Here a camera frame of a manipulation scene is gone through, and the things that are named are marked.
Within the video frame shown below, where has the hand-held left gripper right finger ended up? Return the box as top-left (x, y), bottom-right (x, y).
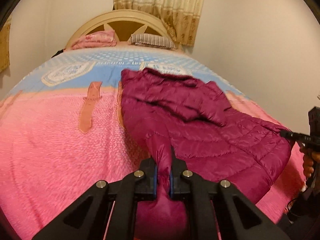
top-left (169, 145), bottom-right (291, 240)

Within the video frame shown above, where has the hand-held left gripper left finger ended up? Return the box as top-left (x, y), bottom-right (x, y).
top-left (32, 157), bottom-right (158, 240)

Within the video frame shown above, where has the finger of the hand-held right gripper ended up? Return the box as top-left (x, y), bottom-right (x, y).
top-left (279, 129), bottom-right (302, 141)

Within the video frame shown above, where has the magenta quilted puffer jacket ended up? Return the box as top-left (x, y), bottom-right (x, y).
top-left (120, 67), bottom-right (293, 240)

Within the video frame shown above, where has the person's right hand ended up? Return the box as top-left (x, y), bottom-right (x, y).
top-left (299, 145), bottom-right (320, 178)

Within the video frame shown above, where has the pink and blue bedspread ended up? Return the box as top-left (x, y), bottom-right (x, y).
top-left (0, 46), bottom-right (308, 240)

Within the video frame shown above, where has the striped pillow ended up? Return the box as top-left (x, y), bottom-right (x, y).
top-left (128, 33), bottom-right (177, 50)

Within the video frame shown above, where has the pink folded blanket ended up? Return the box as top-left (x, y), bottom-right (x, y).
top-left (71, 29), bottom-right (117, 50)

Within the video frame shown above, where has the beige patterned window curtain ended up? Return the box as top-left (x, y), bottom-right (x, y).
top-left (113, 0), bottom-right (208, 47)

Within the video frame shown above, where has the cream and wood headboard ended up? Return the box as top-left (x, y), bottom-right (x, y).
top-left (64, 9), bottom-right (185, 53)

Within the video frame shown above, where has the beige patterned side curtain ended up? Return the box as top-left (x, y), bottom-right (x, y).
top-left (0, 17), bottom-right (12, 72)

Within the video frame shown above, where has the black cable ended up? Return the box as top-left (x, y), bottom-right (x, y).
top-left (286, 197), bottom-right (300, 224)

